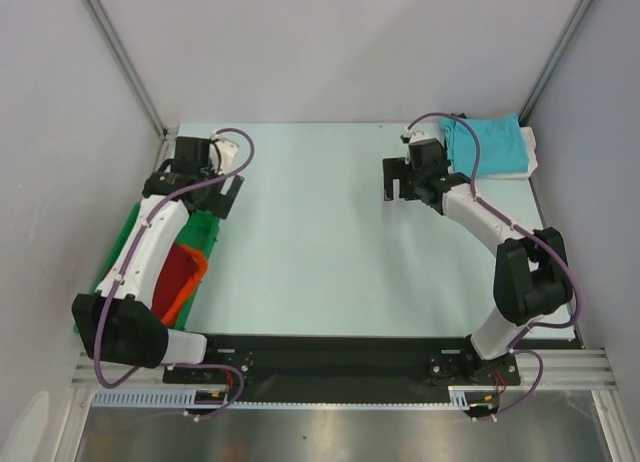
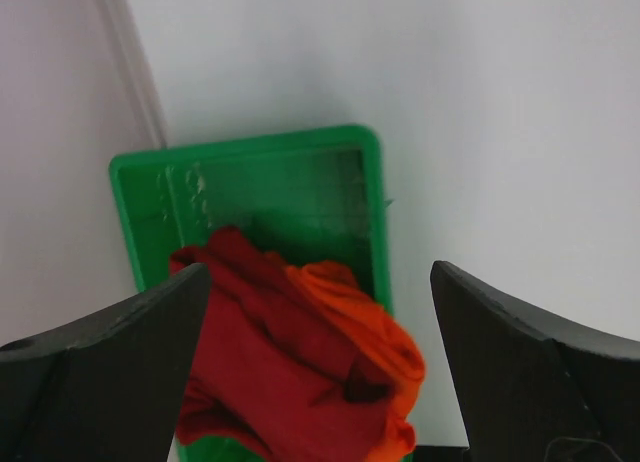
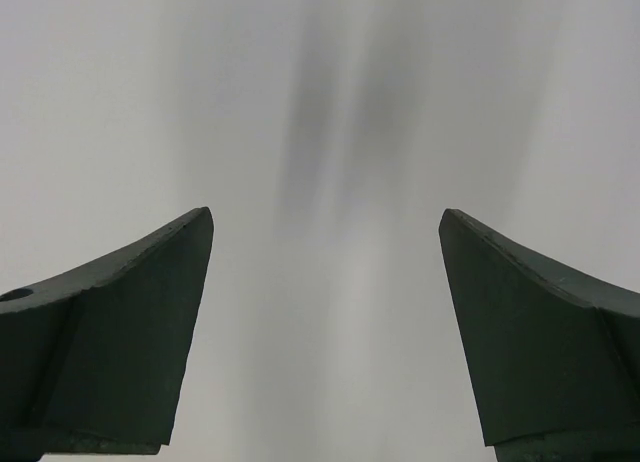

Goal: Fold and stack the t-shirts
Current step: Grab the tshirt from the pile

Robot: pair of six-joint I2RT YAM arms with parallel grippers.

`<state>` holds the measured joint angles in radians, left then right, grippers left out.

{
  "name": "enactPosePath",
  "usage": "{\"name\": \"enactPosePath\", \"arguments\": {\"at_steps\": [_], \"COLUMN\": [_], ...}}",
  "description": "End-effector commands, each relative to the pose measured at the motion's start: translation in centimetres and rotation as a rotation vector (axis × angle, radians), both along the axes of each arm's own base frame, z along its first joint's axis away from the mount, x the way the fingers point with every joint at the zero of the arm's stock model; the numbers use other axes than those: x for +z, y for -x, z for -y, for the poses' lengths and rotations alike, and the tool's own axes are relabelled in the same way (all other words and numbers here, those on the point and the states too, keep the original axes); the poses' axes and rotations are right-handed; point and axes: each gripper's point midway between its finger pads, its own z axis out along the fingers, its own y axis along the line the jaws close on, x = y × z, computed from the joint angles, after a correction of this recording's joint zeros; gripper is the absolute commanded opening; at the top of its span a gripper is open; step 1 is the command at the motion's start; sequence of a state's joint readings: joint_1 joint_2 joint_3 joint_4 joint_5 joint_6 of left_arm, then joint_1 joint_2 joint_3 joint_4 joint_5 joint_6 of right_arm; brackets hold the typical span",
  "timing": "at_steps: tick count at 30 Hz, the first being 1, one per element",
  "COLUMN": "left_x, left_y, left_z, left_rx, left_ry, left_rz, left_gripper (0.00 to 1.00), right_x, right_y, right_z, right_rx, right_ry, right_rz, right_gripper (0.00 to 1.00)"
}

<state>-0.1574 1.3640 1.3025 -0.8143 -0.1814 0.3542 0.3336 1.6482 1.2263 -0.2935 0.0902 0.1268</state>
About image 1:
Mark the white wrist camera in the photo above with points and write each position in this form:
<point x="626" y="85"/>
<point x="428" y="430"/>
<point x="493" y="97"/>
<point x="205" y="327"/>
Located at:
<point x="411" y="136"/>
<point x="222" y="152"/>

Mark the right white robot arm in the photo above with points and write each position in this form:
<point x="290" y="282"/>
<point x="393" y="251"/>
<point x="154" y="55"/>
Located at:
<point x="530" y="279"/>

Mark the right aluminium corner post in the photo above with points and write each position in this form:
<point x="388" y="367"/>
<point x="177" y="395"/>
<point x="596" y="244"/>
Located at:
<point x="567" y="35"/>

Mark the aluminium front rail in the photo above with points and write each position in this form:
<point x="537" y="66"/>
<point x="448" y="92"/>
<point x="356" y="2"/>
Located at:
<point x="563" y="370"/>

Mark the left aluminium corner post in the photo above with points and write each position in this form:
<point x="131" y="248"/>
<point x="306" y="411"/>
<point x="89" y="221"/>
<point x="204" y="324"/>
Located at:
<point x="108" y="32"/>

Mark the white slotted cable duct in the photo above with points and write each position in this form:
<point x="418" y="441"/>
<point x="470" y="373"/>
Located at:
<point x="192" y="399"/>

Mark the aluminium corner post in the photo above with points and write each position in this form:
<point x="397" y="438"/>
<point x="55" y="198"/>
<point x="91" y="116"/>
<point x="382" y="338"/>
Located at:
<point x="108" y="32"/>
<point x="567" y="35"/>

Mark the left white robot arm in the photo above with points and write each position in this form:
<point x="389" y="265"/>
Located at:
<point x="131" y="316"/>

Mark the orange t-shirt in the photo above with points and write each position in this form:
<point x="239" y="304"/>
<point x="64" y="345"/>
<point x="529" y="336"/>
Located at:
<point x="198" y="264"/>

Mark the folded cyan t-shirt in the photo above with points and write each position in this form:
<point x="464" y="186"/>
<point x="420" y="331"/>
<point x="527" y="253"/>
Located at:
<point x="502" y="146"/>

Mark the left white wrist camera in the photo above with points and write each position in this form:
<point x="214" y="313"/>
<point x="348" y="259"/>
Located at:
<point x="222" y="152"/>

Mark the green plastic tray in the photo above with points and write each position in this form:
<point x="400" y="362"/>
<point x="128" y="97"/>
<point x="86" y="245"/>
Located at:
<point x="200" y="232"/>

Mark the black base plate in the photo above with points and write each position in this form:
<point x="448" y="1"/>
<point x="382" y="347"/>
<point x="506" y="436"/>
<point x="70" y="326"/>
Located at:
<point x="345" y="370"/>

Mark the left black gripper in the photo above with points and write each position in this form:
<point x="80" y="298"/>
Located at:
<point x="226" y="199"/>

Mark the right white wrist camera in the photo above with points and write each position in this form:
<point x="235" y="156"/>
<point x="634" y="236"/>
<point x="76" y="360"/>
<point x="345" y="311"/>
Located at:
<point x="411" y="136"/>

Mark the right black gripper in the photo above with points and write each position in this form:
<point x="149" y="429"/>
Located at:
<point x="400" y="177"/>

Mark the dark red t-shirt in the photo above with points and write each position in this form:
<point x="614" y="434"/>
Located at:
<point x="178" y="268"/>

